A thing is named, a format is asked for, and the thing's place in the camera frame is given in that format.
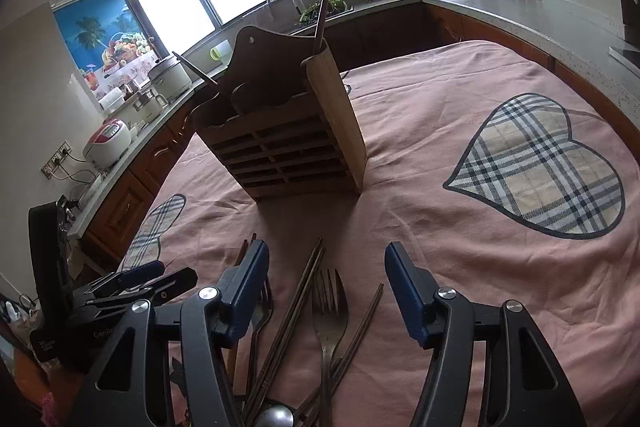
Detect beach and fruit wall poster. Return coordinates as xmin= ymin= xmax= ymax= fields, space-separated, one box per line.
xmin=52 ymin=0 xmax=161 ymax=98

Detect wooden utensil holder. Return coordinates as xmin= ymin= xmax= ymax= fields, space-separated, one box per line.
xmin=191 ymin=27 xmax=368 ymax=204

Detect pink tablecloth with plaid patches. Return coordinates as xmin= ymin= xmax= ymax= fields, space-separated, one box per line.
xmin=117 ymin=39 xmax=640 ymax=427

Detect green leafy vegetables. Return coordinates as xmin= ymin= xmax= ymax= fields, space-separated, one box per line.
xmin=299 ymin=0 xmax=348 ymax=22

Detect small white electric pot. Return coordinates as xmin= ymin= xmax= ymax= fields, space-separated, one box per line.
xmin=131 ymin=89 xmax=168 ymax=124

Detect white and red rice cooker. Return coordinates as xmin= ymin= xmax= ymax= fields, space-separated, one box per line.
xmin=82 ymin=118 xmax=138 ymax=170

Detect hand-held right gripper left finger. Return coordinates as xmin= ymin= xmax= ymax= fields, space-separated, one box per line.
xmin=67 ymin=239 xmax=273 ymax=427

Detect wall socket strip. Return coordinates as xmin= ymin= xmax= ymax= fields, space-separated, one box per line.
xmin=41 ymin=139 xmax=71 ymax=180

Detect large white cooker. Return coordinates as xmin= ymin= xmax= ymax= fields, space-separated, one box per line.
xmin=148 ymin=55 xmax=193 ymax=100

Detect curved metal faucet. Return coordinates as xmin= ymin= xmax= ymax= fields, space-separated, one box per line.
xmin=265 ymin=0 xmax=303 ymax=22

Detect paper towel roll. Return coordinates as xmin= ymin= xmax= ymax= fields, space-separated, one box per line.
xmin=100 ymin=88 xmax=125 ymax=110

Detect metal spoon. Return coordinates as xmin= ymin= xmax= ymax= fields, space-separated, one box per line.
xmin=252 ymin=404 xmax=296 ymax=427

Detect cooktop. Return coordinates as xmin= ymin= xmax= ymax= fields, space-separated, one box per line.
xmin=607 ymin=47 xmax=640 ymax=75

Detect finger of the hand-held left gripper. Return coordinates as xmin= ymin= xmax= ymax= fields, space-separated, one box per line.
xmin=87 ymin=267 xmax=199 ymax=309
xmin=75 ymin=259 xmax=167 ymax=303

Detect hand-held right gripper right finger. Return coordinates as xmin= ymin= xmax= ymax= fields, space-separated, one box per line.
xmin=384 ymin=242 xmax=588 ymax=427

